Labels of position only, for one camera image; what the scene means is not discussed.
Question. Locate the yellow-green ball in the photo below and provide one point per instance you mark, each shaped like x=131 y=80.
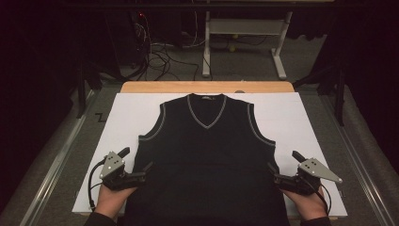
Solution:
x=232 y=48
x=234 y=36

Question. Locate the person's left hand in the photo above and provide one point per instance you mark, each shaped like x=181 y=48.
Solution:
x=109 y=201

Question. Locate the person's right hand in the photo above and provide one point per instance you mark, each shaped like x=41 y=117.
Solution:
x=306 y=204

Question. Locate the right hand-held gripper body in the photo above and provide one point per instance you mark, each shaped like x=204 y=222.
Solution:
x=315 y=169

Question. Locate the wooden table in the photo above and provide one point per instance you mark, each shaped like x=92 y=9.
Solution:
x=207 y=86

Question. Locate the white board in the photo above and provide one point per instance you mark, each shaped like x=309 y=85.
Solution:
x=125 y=125

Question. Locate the grey metal floor rail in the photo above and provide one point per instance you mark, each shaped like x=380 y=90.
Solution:
x=357 y=157
x=59 y=157

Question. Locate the black metal stand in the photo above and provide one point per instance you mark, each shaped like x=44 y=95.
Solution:
x=338 y=91
x=83 y=88

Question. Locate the black knit vest grey trim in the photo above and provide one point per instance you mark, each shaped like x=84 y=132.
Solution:
x=207 y=163

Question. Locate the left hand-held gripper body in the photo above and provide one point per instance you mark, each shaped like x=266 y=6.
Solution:
x=112 y=166

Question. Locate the white metal desk frame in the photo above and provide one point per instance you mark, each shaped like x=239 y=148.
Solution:
x=244 y=26

